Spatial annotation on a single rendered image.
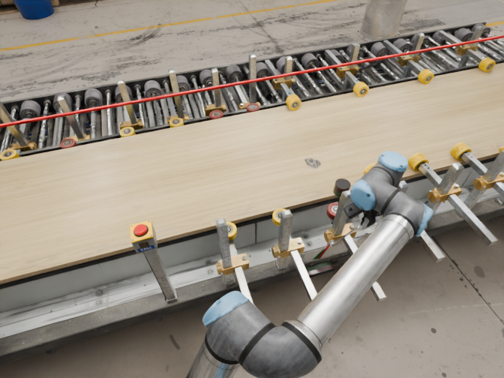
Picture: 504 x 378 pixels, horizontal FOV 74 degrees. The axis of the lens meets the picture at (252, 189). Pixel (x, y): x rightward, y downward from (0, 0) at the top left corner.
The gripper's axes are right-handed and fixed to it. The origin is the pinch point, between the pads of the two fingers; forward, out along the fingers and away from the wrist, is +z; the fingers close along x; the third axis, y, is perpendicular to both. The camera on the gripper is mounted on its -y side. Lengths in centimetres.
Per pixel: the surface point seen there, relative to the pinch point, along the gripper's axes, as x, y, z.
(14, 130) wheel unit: 115, -146, 4
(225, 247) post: 6, -55, -1
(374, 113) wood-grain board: 75, 53, 10
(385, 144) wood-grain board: 49, 45, 10
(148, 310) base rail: 5, -91, 31
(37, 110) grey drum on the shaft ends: 155, -146, 19
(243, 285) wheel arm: -3, -51, 16
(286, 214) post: 6.9, -30.4, -10.8
